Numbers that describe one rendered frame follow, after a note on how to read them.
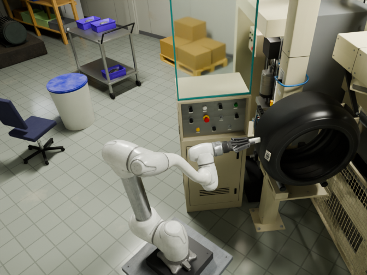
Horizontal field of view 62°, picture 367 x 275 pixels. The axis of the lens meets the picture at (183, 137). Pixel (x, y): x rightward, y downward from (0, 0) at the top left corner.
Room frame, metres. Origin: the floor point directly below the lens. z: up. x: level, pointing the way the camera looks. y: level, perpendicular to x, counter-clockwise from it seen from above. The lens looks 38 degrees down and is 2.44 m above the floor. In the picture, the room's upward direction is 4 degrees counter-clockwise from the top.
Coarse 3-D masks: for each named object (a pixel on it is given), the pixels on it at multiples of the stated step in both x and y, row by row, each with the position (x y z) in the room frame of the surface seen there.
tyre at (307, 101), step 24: (288, 96) 1.59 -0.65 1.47; (312, 96) 1.53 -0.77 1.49; (264, 120) 1.53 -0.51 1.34; (288, 120) 1.39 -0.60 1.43; (312, 120) 1.35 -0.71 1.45; (336, 120) 1.35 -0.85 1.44; (264, 144) 1.39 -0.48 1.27; (288, 144) 1.33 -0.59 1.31; (312, 144) 1.63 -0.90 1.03; (336, 144) 1.55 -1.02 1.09; (264, 168) 1.38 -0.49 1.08; (288, 168) 1.53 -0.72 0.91; (312, 168) 1.50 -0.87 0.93; (336, 168) 1.35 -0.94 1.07
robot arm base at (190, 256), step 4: (160, 252) 1.07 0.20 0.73; (188, 252) 1.03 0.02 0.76; (192, 252) 1.05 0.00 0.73; (160, 256) 1.04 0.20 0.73; (164, 256) 1.01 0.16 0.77; (188, 256) 1.02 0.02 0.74; (192, 256) 1.02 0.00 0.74; (196, 256) 1.02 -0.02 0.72; (164, 260) 1.01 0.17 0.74; (168, 260) 0.98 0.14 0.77; (184, 260) 0.98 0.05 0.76; (188, 260) 1.00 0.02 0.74; (168, 264) 0.98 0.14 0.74; (172, 264) 0.97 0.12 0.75; (176, 264) 0.97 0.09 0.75; (180, 264) 0.97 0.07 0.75; (184, 264) 0.96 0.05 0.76; (188, 264) 0.96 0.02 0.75; (172, 268) 0.95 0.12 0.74; (176, 268) 0.95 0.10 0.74; (180, 268) 0.95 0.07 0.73; (188, 268) 0.95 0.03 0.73; (172, 272) 0.93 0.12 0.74; (176, 272) 0.93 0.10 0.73
